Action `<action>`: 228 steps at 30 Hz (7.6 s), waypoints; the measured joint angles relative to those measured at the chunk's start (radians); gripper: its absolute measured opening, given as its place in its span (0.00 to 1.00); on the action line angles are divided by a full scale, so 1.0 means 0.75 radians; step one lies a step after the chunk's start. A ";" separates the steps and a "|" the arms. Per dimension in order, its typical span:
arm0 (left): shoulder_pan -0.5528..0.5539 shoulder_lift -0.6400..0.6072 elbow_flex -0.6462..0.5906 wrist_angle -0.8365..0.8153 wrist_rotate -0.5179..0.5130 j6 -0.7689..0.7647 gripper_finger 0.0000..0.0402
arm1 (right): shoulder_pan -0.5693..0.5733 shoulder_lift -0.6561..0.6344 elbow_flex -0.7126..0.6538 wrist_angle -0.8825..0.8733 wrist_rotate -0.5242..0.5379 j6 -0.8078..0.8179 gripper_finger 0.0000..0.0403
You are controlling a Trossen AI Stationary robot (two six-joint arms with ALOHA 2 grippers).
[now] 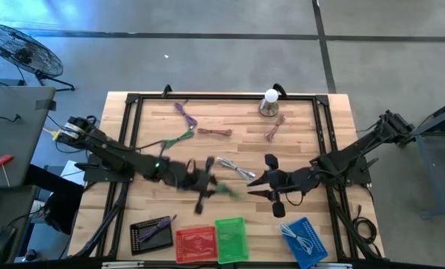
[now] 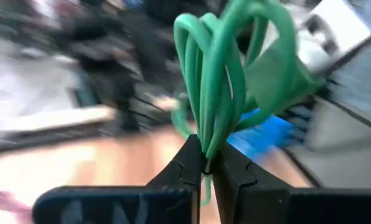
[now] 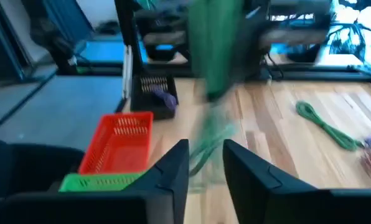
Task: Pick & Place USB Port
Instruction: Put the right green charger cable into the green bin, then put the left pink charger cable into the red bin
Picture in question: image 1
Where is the black coiled cable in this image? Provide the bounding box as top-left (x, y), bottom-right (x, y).
top-left (351, 203), bottom-right (379, 255)

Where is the black plastic basket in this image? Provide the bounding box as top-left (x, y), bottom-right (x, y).
top-left (128, 215), bottom-right (175, 257)

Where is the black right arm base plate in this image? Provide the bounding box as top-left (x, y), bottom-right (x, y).
top-left (310, 155), bottom-right (379, 187)

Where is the red plastic basket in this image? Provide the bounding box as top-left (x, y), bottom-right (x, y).
top-left (175, 226), bottom-right (219, 265)

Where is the purple USB cable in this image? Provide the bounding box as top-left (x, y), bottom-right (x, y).
top-left (136, 214), bottom-right (178, 244)
top-left (173, 99), bottom-right (199, 131)

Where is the pink-brown USB cable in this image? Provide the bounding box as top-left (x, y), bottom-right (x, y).
top-left (196, 127), bottom-right (234, 137)
top-left (264, 113), bottom-right (287, 143)

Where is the black computer mouse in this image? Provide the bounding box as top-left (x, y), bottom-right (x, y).
top-left (0, 225), bottom-right (19, 263)

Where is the red T-handle hex key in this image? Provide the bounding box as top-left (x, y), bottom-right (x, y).
top-left (0, 154), bottom-right (15, 188)

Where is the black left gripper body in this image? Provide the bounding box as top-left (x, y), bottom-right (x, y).
top-left (177, 155), bottom-right (218, 217)

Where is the white bulb on metal base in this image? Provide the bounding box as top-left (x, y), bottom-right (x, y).
top-left (258, 88), bottom-right (281, 118)

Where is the grey metal stand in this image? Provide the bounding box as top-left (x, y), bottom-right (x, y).
top-left (411, 95), bottom-right (445, 220)

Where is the blue plastic basket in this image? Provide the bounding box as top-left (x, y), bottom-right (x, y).
top-left (278, 216), bottom-right (329, 269)

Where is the black aluminium table frame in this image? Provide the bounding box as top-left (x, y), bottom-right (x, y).
top-left (71, 84), bottom-right (386, 261)

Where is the green plastic basket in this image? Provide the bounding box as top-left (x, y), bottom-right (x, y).
top-left (214, 217), bottom-right (250, 265)

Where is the white USB cable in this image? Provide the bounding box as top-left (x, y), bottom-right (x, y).
top-left (279, 221), bottom-right (315, 256)
top-left (216, 156), bottom-right (257, 181)

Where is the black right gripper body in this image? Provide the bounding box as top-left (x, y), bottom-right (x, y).
top-left (264, 153), bottom-right (317, 220)

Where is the grey desk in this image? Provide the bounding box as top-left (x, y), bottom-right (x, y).
top-left (0, 84), bottom-right (57, 190)

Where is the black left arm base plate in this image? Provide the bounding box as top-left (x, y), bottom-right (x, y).
top-left (75, 152), bottom-right (136, 184)

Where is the black floor fan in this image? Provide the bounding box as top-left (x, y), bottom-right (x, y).
top-left (0, 22), bottom-right (76, 93)

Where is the white paper sheet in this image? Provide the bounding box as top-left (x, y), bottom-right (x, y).
top-left (60, 159), bottom-right (87, 179)

